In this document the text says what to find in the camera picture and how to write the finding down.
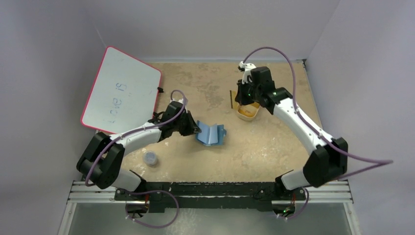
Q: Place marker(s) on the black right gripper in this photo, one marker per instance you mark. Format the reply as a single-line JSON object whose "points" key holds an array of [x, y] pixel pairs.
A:
{"points": [[244, 94]]}

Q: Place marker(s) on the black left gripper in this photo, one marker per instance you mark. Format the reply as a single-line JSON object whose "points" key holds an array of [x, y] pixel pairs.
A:
{"points": [[192, 129]]}

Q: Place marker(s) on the blue leather card holder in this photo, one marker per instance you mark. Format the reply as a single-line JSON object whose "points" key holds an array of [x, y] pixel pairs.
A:
{"points": [[211, 135]]}

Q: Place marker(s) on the yellow credit card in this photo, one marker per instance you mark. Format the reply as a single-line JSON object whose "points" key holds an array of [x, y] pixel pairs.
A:
{"points": [[234, 104]]}

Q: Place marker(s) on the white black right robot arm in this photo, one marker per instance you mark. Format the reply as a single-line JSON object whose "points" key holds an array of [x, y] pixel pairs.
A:
{"points": [[327, 159]]}

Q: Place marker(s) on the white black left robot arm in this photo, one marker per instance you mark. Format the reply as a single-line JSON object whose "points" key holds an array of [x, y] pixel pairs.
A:
{"points": [[101, 161]]}

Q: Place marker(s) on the cream oval card tray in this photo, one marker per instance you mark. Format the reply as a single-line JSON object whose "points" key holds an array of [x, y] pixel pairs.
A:
{"points": [[247, 112]]}

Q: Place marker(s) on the pink framed whiteboard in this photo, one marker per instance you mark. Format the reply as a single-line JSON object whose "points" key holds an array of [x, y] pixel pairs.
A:
{"points": [[124, 93]]}

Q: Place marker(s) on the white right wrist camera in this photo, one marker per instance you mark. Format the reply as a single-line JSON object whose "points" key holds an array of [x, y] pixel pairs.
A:
{"points": [[246, 69]]}

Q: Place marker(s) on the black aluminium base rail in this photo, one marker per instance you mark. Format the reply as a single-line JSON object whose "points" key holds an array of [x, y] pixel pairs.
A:
{"points": [[260, 196]]}

